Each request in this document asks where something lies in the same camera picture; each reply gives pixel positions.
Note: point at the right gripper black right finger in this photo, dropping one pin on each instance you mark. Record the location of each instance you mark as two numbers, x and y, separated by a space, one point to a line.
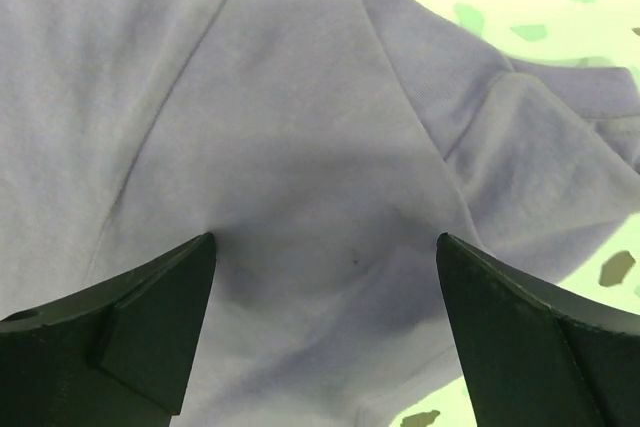
532 353

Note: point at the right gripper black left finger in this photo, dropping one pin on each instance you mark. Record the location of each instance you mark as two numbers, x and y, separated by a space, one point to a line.
116 354

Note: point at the purple t shirt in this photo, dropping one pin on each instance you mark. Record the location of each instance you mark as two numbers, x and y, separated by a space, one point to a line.
326 144

